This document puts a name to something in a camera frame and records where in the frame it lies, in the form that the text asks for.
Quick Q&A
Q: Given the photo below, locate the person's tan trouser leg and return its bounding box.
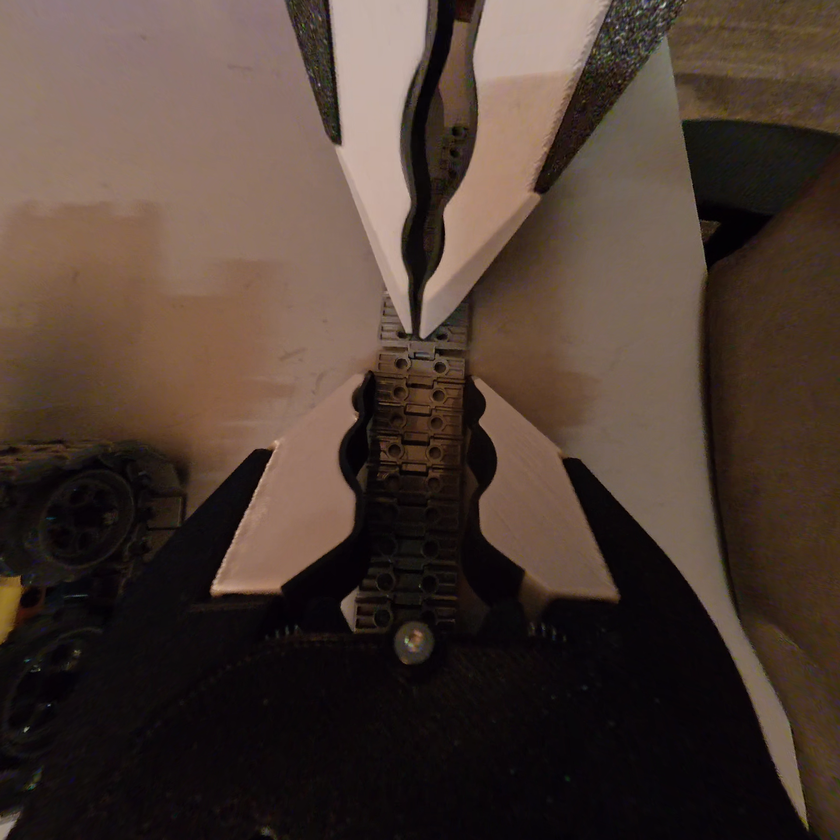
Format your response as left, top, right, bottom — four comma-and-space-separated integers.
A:
705, 154, 840, 840

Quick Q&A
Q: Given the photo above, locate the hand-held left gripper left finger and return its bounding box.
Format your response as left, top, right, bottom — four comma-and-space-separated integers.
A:
210, 369, 378, 632

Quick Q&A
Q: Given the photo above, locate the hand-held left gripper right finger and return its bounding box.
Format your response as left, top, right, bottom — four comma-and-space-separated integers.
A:
461, 377, 621, 624

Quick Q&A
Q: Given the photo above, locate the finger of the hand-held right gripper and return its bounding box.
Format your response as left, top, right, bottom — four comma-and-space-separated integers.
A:
419, 0, 609, 336
331, 0, 435, 336

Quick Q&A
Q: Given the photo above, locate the yellow toy brick vehicle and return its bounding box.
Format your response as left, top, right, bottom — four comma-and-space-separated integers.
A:
0, 438, 188, 795

